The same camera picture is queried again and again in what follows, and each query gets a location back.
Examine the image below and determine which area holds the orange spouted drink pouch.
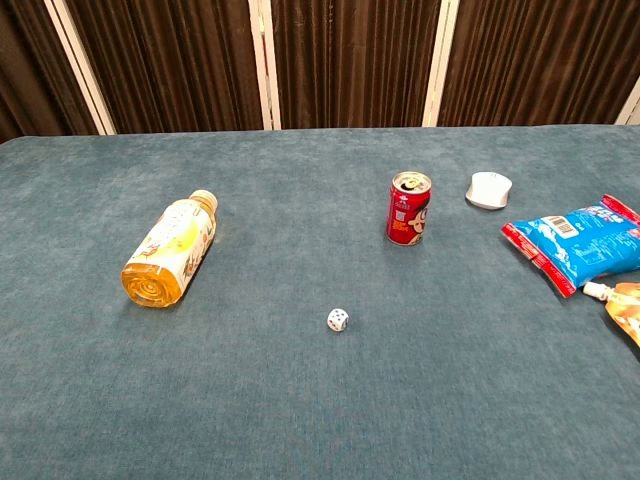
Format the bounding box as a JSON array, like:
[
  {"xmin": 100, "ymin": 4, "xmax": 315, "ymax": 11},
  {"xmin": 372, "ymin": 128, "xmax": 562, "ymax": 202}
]
[{"xmin": 582, "ymin": 281, "xmax": 640, "ymax": 348}]

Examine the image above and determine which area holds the yellow tea plastic bottle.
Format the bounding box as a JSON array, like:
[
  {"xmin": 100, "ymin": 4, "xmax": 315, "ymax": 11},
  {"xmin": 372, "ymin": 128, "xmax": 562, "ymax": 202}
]
[{"xmin": 120, "ymin": 189, "xmax": 220, "ymax": 309}]

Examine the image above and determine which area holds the blue red snack bag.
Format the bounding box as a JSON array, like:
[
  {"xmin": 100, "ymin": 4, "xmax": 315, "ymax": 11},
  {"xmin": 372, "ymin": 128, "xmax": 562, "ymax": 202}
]
[{"xmin": 501, "ymin": 193, "xmax": 640, "ymax": 300}]

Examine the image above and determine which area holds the blue velvet table cloth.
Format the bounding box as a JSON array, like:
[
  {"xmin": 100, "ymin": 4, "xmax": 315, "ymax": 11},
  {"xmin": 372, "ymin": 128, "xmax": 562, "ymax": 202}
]
[{"xmin": 0, "ymin": 124, "xmax": 640, "ymax": 480}]

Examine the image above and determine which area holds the dark brown folding screen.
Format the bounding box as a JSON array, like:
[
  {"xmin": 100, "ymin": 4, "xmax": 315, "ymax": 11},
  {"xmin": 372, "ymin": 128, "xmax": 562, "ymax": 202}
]
[{"xmin": 0, "ymin": 0, "xmax": 640, "ymax": 145}]

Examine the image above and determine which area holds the white die with dots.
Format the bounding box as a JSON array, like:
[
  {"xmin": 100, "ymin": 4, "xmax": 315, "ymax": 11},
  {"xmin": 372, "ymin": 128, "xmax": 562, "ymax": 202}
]
[{"xmin": 326, "ymin": 307, "xmax": 351, "ymax": 333}]

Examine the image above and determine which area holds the white computer mouse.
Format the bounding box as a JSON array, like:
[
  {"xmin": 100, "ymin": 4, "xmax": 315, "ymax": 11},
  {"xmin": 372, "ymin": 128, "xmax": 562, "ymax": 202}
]
[{"xmin": 464, "ymin": 171, "xmax": 513, "ymax": 211}]

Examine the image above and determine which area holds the red drink can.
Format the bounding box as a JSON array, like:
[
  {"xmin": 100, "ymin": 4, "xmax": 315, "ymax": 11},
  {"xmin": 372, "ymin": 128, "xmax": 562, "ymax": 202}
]
[{"xmin": 386, "ymin": 171, "xmax": 433, "ymax": 247}]

